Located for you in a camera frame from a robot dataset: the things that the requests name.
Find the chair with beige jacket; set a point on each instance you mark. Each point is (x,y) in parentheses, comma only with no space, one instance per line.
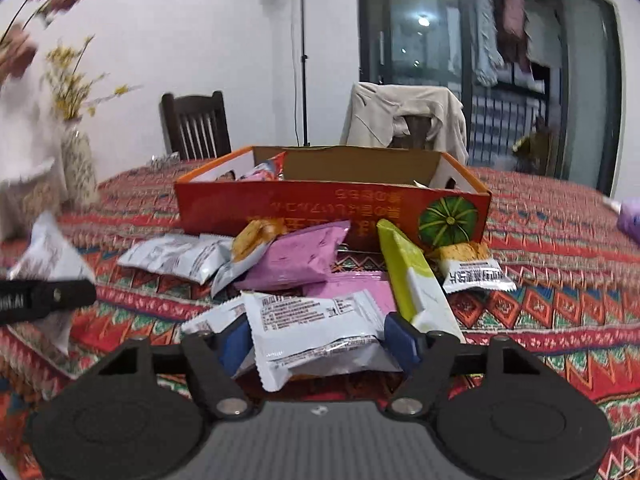
(415,136)

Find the orange cracker packet front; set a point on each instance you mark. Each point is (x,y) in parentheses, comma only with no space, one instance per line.
(246,250)

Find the white cracker packet right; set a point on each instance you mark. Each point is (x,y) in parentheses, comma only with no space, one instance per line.
(470,265)

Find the white packet centre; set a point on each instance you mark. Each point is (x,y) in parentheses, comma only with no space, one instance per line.
(192,258)

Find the pink artificial flowers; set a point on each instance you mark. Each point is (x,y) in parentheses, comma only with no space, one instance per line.
(18,49)

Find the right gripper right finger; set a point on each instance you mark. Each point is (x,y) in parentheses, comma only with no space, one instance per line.
(491,412)

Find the clear jar of seeds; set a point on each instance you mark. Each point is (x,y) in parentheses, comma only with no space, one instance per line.
(27,190)

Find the beige jacket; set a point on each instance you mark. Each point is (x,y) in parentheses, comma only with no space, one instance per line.
(377,114)

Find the white packet at left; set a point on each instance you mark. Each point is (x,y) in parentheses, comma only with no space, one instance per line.
(50,257)

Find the light stand with lamp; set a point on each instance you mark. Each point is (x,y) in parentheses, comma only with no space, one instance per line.
(301,126)

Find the yellow flower branches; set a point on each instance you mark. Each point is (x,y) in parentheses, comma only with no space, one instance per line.
(71,88)

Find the white cracker snack packet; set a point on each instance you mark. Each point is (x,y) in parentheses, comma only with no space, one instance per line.
(315,337)

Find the hanging laundry clothes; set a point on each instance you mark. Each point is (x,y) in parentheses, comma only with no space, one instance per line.
(513,41)

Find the purple tissue pack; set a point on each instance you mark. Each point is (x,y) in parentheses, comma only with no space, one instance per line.
(628,216)

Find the orange cardboard box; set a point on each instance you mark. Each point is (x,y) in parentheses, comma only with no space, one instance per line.
(428,195)

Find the colourful patterned tablecloth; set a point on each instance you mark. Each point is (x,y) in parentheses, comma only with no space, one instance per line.
(576,302)

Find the purple snack packet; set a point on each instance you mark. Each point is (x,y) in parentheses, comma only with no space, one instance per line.
(376,283)
(300,258)

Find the black framed sliding door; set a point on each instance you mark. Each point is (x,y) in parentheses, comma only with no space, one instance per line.
(570,130)

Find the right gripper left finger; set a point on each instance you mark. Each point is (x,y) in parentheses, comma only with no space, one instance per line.
(143,411)

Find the floral ceramic vase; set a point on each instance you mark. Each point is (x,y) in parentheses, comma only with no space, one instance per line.
(78,165)

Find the red orange chip bag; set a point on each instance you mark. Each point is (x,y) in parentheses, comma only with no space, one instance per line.
(268,170)

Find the dark wooden chair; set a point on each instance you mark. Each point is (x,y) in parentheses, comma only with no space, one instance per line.
(196,126)

